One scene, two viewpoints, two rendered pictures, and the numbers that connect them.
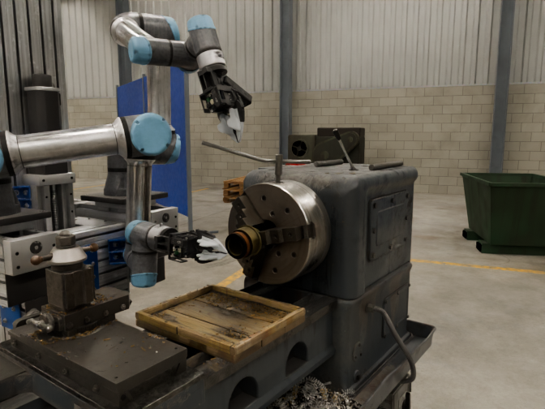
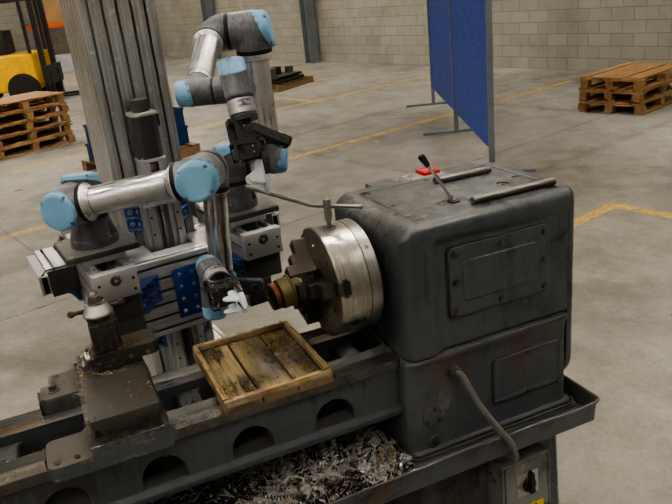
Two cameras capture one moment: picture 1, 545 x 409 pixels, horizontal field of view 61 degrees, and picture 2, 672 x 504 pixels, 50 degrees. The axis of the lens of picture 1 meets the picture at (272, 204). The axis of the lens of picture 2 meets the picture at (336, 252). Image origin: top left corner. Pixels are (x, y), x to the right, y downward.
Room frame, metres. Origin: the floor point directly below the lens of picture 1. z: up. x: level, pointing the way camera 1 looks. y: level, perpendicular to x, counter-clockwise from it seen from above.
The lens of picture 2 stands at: (-0.17, -1.01, 1.87)
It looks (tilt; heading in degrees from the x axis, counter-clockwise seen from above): 21 degrees down; 32
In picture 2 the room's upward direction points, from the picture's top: 6 degrees counter-clockwise
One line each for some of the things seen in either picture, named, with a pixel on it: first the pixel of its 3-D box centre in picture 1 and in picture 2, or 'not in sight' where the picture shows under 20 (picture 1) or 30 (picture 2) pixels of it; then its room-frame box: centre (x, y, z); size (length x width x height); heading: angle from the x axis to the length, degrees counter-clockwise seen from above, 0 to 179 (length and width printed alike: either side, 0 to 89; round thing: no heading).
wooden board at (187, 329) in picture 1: (221, 316); (259, 362); (1.21, 0.14, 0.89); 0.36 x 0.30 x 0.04; 54
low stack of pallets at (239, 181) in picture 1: (252, 189); (633, 87); (9.60, 0.42, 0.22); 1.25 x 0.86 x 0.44; 162
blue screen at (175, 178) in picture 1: (146, 145); (452, 31); (7.91, 2.14, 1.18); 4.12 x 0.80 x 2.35; 30
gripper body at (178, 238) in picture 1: (180, 243); (222, 290); (1.23, 0.25, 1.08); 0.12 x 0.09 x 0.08; 53
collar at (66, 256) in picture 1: (66, 253); (96, 308); (0.94, 0.43, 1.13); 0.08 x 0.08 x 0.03
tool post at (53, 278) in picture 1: (71, 282); (104, 330); (0.95, 0.43, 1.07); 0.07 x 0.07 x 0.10; 54
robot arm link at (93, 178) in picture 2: not in sight; (83, 192); (1.27, 0.79, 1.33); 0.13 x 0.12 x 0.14; 26
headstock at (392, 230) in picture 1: (332, 218); (452, 250); (1.75, -0.23, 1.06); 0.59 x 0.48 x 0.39; 144
